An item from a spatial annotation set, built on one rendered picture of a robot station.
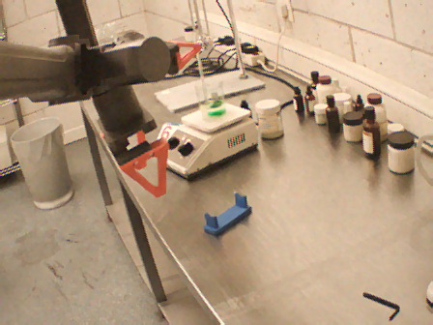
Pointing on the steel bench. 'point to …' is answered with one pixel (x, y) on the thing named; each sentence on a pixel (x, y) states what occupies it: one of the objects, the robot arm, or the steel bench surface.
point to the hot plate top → (216, 120)
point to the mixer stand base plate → (172, 100)
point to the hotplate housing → (217, 146)
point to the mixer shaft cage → (201, 28)
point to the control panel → (183, 143)
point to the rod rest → (227, 216)
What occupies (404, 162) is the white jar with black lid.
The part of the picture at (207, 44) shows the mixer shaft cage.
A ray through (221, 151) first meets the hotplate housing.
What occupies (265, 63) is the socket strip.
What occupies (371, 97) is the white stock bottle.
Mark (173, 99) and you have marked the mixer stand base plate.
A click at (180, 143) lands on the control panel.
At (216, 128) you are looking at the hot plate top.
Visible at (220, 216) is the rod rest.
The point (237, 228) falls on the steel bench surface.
